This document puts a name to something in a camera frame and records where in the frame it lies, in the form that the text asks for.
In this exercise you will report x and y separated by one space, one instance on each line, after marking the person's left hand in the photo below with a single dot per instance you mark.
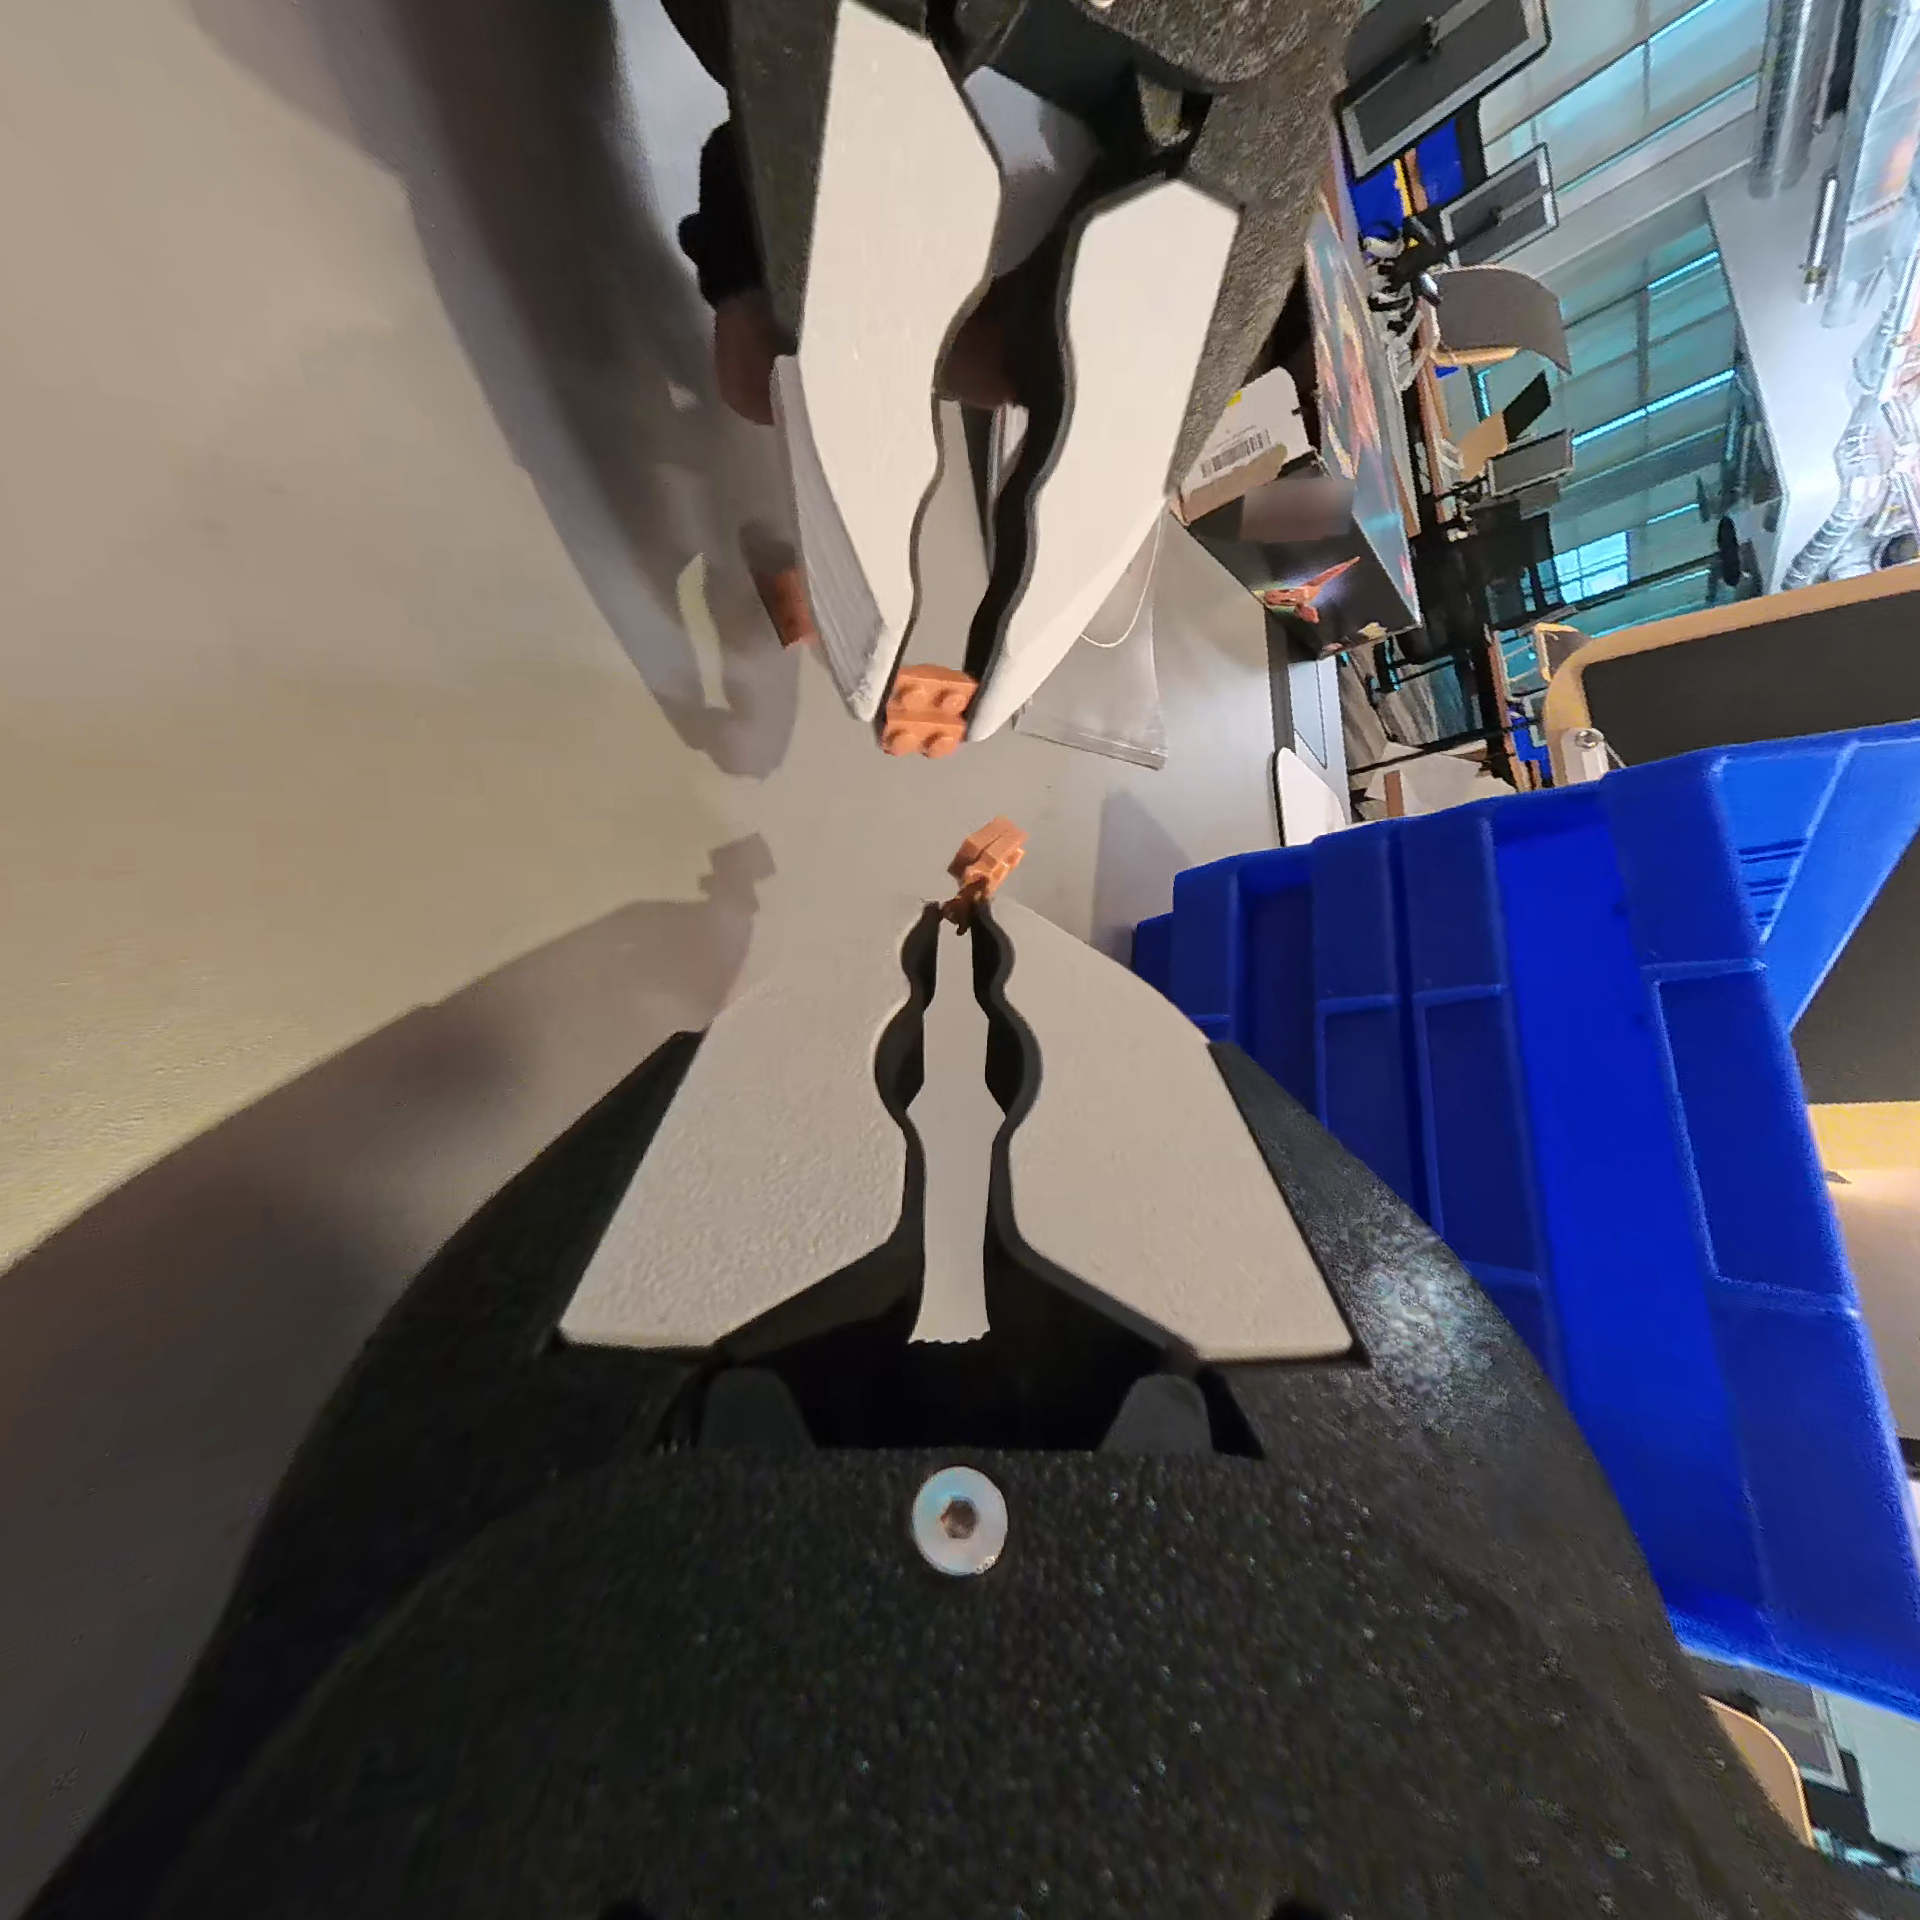
751 367

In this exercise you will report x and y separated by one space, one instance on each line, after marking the colourful printed toy box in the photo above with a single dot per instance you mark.
1335 391

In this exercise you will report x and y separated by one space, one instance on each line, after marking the small orange brick assembly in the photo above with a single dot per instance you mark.
925 710

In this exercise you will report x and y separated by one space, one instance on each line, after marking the white curved board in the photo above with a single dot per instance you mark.
1313 795

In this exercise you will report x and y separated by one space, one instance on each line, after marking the black board with wooden edge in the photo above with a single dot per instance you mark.
1773 674

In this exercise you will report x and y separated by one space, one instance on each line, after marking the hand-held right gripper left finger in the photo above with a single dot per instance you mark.
751 1186

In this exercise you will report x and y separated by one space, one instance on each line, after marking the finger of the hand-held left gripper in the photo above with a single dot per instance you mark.
1126 391
885 301

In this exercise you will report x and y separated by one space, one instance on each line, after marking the tiny orange brick part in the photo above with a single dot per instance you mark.
985 865

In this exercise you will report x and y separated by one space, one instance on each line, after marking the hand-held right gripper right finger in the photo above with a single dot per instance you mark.
1170 1186

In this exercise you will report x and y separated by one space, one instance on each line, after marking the grey desk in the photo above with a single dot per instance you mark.
301 601

